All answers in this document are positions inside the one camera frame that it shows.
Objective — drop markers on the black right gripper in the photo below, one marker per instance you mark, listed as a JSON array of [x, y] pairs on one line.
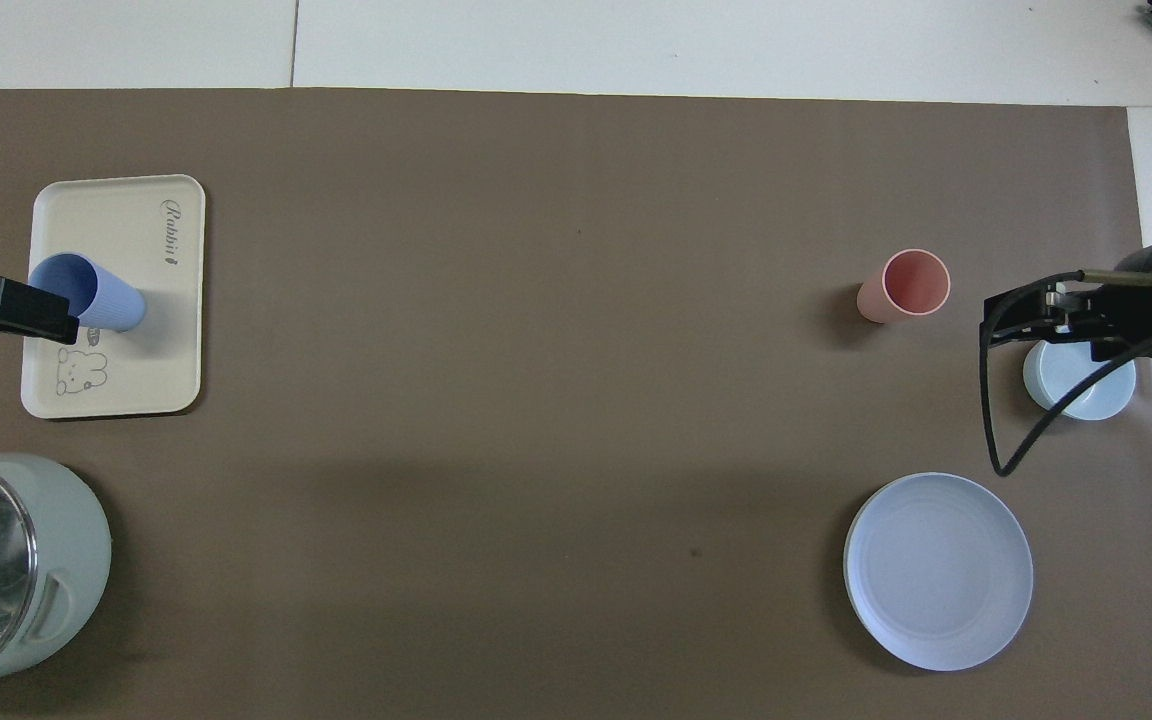
[[1136, 315]]

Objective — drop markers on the blue ribbed cup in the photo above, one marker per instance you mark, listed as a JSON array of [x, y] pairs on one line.
[[111, 300]]

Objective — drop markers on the pink cup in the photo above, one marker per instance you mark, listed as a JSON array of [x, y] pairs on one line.
[[916, 282]]

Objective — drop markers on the cream tray with bear print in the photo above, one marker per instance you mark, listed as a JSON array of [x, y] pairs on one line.
[[116, 220]]

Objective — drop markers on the light blue bowl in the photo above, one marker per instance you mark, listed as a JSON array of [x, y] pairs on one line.
[[1076, 392]]

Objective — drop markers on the pale green cooking pot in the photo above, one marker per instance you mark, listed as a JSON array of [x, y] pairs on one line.
[[71, 560]]

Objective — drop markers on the pale blue plate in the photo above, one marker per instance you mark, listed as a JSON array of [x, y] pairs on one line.
[[936, 570]]

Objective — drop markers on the brown table mat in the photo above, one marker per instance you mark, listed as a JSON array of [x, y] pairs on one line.
[[536, 400]]

